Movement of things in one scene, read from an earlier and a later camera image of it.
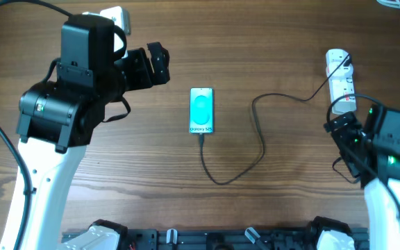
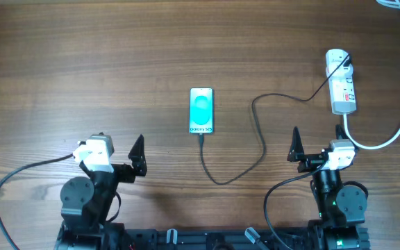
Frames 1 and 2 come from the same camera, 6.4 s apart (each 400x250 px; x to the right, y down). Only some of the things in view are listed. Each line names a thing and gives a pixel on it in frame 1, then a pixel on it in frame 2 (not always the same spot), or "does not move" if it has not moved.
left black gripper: (139, 60) -> (127, 173)
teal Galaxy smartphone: (201, 110) does not move
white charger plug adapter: (345, 71) does not move
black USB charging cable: (260, 130) does not move
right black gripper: (353, 126) -> (310, 161)
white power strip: (339, 71) does not move
